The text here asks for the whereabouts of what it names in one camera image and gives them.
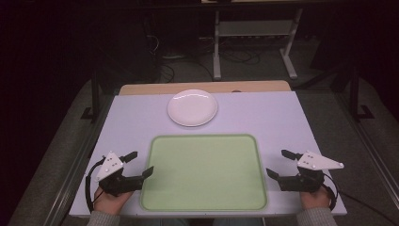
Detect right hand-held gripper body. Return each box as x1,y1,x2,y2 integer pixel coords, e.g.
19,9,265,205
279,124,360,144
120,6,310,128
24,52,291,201
277,150,345,194

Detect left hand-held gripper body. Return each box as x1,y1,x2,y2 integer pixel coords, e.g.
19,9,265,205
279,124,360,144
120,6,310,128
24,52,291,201
95,151,147,198

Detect person's right hand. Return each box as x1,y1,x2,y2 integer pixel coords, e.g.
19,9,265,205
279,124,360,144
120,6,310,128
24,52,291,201
299,186,332,211

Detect person's left hand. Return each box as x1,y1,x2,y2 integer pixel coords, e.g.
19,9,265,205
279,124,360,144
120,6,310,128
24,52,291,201
93,186,135,217

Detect white table cover board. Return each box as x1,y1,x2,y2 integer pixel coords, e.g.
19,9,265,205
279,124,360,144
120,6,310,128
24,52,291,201
69,90,348,218

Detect light green tray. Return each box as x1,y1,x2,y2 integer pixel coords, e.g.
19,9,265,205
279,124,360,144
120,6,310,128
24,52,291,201
139,134,269,212

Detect black metal stand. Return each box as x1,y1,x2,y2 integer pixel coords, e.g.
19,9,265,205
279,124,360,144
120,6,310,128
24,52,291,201
80,67,102,122
348,65,376,122

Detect wooden table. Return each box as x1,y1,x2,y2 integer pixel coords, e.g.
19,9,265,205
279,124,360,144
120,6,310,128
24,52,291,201
119,80,293,96

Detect white round plate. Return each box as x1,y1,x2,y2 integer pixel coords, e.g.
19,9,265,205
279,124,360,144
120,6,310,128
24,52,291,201
167,89,219,128

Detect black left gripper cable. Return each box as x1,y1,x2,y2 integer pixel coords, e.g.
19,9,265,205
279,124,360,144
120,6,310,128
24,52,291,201
85,156,106,215

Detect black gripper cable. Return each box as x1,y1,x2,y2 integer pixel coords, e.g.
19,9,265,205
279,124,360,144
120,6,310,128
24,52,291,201
321,173,399,226
85,156,106,215

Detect aluminium rail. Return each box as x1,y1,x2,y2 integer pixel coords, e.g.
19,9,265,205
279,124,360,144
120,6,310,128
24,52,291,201
42,93,116,226
332,92,399,202

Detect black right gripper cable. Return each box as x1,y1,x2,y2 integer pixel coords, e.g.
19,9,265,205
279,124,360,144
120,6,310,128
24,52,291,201
321,173,399,226

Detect black floor cables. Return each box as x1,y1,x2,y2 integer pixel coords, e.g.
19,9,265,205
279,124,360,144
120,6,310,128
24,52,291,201
158,46,263,83

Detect white metal desk frame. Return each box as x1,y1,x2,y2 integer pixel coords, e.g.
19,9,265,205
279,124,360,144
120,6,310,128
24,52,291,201
212,8,304,81

